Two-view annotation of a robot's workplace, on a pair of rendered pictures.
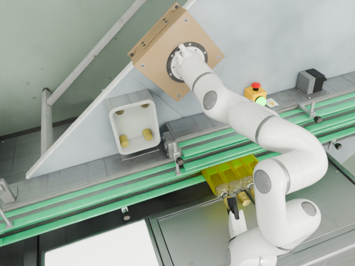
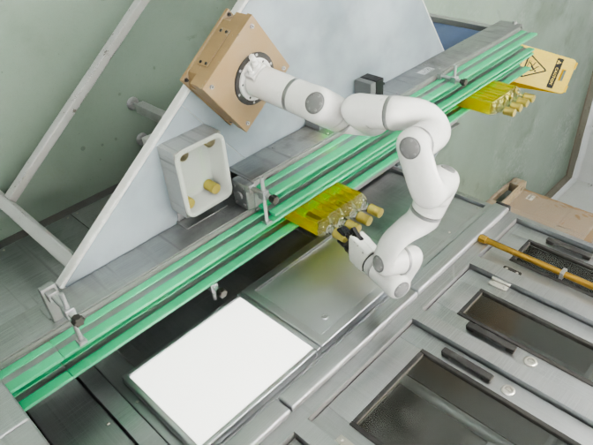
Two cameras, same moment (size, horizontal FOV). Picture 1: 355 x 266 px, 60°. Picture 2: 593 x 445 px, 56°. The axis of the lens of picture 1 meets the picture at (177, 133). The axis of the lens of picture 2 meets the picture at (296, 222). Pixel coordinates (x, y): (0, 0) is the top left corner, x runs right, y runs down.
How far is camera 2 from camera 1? 74 cm
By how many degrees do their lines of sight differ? 22
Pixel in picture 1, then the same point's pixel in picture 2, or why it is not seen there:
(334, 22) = (377, 16)
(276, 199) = (427, 157)
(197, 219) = (304, 275)
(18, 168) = not seen: outside the picture
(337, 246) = (458, 247)
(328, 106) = not seen: hidden behind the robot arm
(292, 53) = (345, 56)
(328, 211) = not seen: hidden behind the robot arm
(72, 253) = (168, 361)
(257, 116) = (377, 100)
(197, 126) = (269, 162)
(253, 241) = (403, 229)
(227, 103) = (334, 101)
